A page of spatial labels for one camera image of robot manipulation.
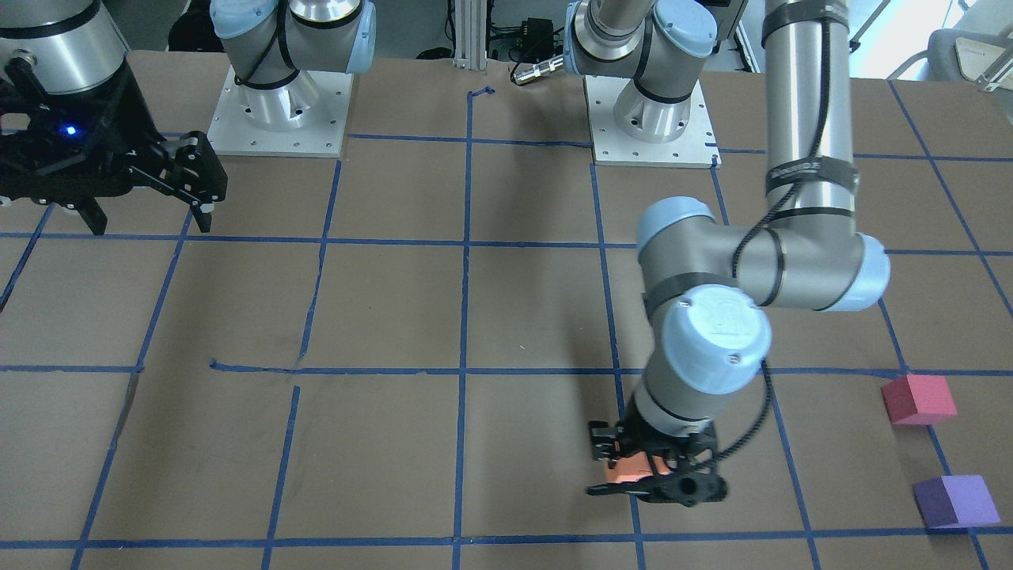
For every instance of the grey chair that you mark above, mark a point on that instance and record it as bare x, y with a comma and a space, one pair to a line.
961, 55

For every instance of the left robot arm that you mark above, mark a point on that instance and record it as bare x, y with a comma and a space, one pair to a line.
706, 390

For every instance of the red foam cube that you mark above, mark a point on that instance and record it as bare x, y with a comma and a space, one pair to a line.
918, 399

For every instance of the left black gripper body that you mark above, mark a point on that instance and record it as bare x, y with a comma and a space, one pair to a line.
647, 440

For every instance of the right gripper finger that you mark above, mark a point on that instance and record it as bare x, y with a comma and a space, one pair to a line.
188, 169
92, 215

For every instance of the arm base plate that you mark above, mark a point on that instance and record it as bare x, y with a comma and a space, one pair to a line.
304, 119
630, 129

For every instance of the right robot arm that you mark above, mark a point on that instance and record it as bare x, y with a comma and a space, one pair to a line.
75, 45

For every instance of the purple foam cube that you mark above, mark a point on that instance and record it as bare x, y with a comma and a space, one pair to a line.
955, 501

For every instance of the aluminium frame post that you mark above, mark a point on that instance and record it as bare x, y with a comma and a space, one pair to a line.
470, 34

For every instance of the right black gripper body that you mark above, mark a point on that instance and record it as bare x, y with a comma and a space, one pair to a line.
136, 119

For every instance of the orange foam cube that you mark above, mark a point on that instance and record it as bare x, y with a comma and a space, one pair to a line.
628, 469

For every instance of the silver cable connector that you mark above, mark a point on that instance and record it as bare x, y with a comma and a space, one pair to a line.
537, 71

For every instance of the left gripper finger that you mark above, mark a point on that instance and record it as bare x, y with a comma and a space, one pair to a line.
610, 442

